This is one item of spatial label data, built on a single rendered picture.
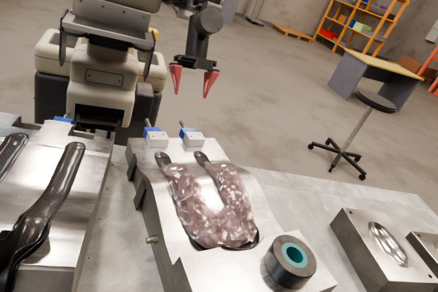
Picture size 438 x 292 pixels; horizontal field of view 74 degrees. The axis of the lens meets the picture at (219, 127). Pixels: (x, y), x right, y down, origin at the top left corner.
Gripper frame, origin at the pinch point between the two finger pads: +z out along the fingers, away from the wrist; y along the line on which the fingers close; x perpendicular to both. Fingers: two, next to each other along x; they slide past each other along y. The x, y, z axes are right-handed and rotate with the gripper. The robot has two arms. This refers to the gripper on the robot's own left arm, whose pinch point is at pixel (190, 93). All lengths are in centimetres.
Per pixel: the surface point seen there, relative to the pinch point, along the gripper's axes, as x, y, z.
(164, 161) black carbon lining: -4.2, -5.8, 17.7
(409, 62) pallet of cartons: 596, 902, -195
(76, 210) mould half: -25.4, -24.0, 21.0
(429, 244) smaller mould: -30, 62, 31
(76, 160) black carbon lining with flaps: -10.5, -25.4, 16.6
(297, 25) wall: 759, 560, -266
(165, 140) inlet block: -1.0, -5.5, 13.0
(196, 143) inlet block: 0.8, 3.7, 13.4
